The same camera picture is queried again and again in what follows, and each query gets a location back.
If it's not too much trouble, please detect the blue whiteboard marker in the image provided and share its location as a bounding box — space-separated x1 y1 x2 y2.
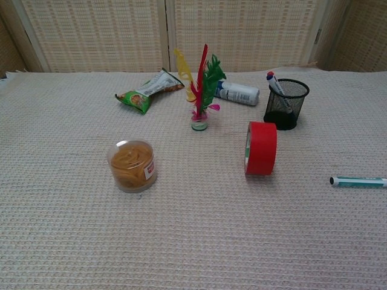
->
265 74 293 115

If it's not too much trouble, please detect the colourful feather shuttlecock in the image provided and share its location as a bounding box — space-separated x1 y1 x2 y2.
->
174 43 227 132

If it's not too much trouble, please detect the clear tub of rubber bands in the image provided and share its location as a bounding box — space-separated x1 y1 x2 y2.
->
107 140 158 193

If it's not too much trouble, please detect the beige woven tablecloth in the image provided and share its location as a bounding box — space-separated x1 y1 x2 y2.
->
0 66 387 290

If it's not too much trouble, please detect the black mesh pen holder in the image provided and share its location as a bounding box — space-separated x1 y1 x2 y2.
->
263 78 310 131

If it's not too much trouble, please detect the green snack bag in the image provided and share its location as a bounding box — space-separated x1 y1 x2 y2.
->
114 67 186 115

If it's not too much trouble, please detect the white blue-capped bottle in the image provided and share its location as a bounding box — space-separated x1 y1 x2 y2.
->
213 79 261 106

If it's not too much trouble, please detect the green whiteboard marker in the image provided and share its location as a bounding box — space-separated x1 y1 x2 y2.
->
329 176 387 189

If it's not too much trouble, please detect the woven folding screen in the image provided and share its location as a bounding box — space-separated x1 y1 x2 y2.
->
0 0 387 74

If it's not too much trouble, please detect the red tape roll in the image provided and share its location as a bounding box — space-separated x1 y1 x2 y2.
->
244 121 278 176

